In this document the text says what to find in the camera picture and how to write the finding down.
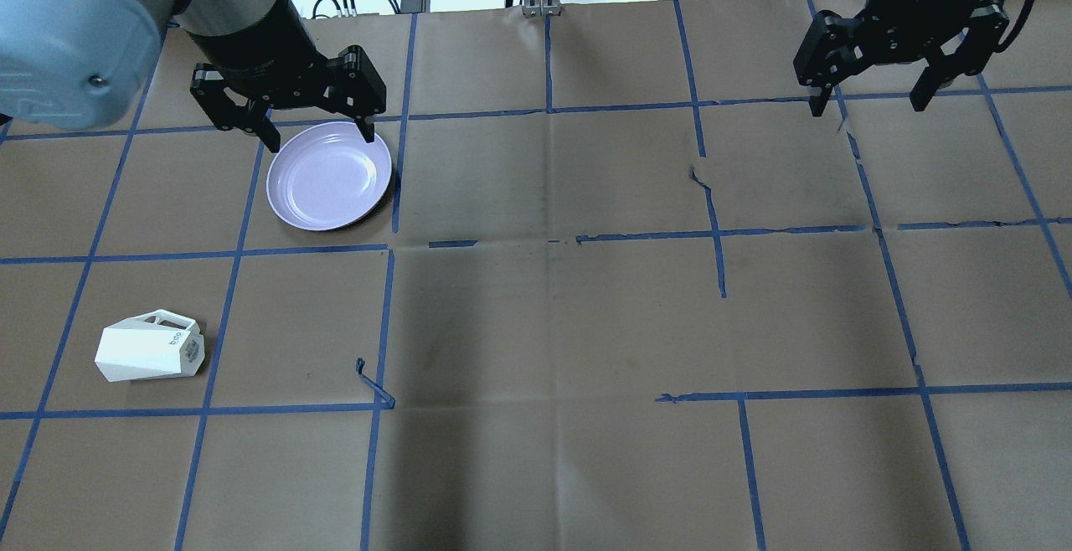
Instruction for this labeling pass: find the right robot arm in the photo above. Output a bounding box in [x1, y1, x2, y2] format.
[792, 0, 1034, 117]

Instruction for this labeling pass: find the brown paper table cover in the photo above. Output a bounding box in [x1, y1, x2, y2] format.
[1, 0, 1071, 550]

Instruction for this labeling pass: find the white faceted cup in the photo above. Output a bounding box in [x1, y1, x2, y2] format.
[93, 308, 206, 383]

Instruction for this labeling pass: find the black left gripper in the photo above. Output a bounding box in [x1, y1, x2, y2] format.
[190, 46, 388, 153]

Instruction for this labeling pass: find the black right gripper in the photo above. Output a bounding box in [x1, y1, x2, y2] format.
[793, 0, 1010, 117]

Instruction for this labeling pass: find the lilac plate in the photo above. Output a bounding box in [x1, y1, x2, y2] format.
[265, 122, 394, 233]

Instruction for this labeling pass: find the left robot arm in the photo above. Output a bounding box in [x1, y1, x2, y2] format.
[1, 0, 387, 151]

